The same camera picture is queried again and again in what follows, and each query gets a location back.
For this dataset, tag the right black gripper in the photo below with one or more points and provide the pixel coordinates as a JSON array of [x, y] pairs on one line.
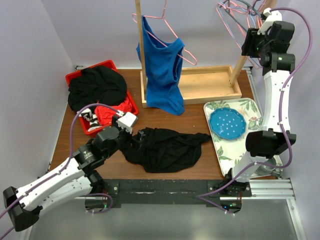
[[252, 37]]

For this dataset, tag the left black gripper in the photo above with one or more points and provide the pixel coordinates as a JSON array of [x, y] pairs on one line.
[[130, 142]]

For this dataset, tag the black tank top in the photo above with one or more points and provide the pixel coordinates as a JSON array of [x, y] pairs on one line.
[[166, 151]]

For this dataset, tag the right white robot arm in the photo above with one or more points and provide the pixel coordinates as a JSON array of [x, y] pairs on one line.
[[269, 44]]

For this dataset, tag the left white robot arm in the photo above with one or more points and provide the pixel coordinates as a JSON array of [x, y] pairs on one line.
[[76, 176]]

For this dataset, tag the grey plastic hanger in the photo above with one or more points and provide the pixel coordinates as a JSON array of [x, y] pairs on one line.
[[241, 7]]

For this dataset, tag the blue tank top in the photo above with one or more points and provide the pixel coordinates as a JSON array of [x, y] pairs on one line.
[[163, 66]]

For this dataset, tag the red garment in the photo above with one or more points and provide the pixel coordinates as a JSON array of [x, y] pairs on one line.
[[104, 114]]

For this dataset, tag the black white striped garment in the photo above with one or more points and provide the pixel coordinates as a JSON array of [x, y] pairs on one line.
[[91, 118]]

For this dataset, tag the wooden clothes rack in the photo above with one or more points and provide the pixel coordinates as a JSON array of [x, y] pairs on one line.
[[197, 84]]

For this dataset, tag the black clothes pile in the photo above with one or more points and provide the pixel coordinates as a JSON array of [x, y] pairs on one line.
[[98, 84]]

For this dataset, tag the blue dotted plate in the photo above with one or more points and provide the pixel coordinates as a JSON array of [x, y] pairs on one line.
[[227, 123]]

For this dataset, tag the floral serving tray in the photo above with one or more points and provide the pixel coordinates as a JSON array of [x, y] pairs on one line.
[[230, 152]]

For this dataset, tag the grey cup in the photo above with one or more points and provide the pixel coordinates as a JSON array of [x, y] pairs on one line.
[[268, 169]]

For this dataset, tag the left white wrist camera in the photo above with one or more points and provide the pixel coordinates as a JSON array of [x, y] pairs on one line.
[[126, 120]]

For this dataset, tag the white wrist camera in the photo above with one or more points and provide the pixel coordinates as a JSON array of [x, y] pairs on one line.
[[126, 120], [271, 17]]

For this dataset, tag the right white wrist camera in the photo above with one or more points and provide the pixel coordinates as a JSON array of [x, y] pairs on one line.
[[271, 17]]

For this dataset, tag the blue wire hanger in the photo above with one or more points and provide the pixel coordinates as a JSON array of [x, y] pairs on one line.
[[238, 16]]

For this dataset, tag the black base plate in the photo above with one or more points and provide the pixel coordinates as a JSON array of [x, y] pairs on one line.
[[166, 192]]

